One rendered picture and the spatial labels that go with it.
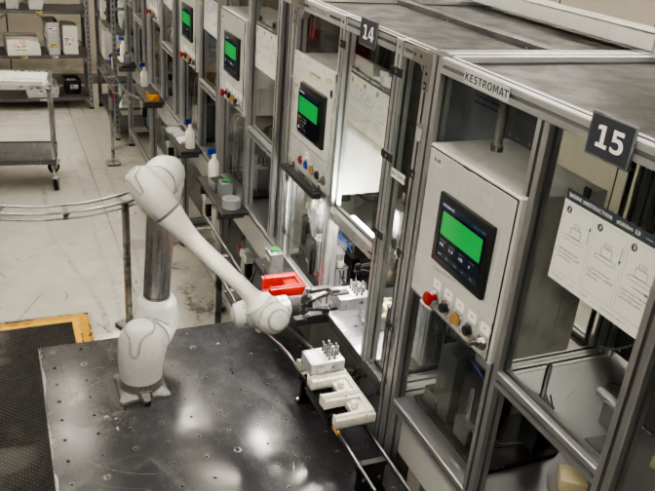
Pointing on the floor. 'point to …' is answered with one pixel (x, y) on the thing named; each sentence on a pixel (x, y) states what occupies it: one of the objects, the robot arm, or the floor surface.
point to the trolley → (14, 79)
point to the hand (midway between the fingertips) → (339, 298)
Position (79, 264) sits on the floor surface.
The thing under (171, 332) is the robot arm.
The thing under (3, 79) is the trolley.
